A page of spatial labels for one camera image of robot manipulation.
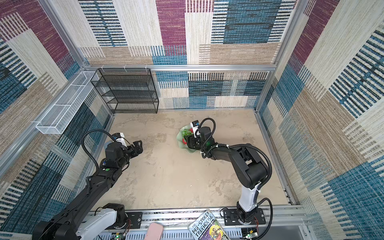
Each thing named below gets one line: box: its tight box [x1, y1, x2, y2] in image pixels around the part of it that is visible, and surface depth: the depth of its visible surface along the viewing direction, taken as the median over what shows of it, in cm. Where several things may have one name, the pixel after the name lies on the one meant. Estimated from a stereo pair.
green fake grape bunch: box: [182, 128, 194, 140], surface depth 97 cm
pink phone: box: [144, 222, 164, 240], surface depth 71 cm
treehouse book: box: [188, 209, 231, 240], surface depth 70 cm
